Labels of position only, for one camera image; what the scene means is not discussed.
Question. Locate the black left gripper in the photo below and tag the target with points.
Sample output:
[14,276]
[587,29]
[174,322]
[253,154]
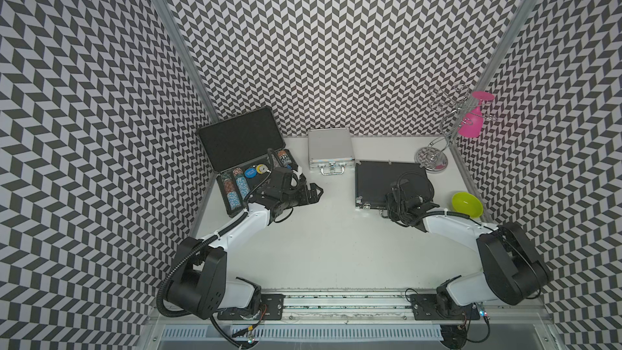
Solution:
[305,199]

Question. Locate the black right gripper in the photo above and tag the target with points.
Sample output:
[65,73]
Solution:
[389,195]

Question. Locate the black textured poker case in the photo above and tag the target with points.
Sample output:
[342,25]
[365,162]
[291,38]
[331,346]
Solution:
[374,180]

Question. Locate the large black poker case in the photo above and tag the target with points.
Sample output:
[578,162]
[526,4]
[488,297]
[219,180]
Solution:
[241,151]

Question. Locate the small silver poker case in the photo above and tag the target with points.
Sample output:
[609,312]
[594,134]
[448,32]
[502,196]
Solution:
[331,151]

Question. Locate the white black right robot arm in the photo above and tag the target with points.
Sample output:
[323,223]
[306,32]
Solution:
[512,270]

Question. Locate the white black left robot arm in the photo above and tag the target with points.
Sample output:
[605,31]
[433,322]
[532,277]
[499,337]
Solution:
[198,282]

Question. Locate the lime green plastic bowl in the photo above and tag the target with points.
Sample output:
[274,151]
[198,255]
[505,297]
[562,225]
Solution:
[467,204]

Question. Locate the pink plastic wine glass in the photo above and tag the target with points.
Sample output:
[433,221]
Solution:
[473,121]

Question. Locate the chrome glass holder stand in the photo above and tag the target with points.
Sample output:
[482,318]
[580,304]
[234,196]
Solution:
[432,157]

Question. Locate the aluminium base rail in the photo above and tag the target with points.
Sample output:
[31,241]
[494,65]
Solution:
[386,319]

